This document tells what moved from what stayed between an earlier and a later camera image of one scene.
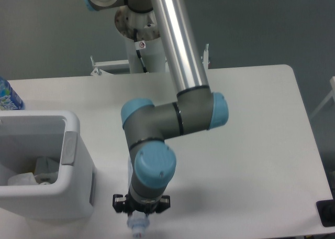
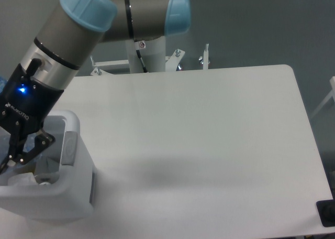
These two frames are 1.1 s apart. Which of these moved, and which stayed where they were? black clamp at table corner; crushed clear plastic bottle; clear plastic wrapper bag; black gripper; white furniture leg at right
Moved: crushed clear plastic bottle; black gripper
Stayed: clear plastic wrapper bag; black clamp at table corner; white furniture leg at right
